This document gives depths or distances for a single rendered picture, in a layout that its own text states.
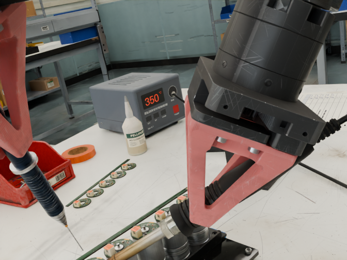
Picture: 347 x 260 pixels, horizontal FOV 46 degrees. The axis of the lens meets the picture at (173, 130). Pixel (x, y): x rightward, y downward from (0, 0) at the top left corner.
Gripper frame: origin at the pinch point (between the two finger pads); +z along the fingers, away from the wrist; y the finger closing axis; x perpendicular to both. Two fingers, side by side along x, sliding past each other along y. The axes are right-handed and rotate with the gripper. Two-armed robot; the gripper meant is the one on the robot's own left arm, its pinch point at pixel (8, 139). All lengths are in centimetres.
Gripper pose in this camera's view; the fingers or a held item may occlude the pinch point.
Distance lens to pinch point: 24.0
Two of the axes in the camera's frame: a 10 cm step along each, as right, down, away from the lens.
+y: -9.6, 0.9, 2.8
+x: -1.6, 6.5, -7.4
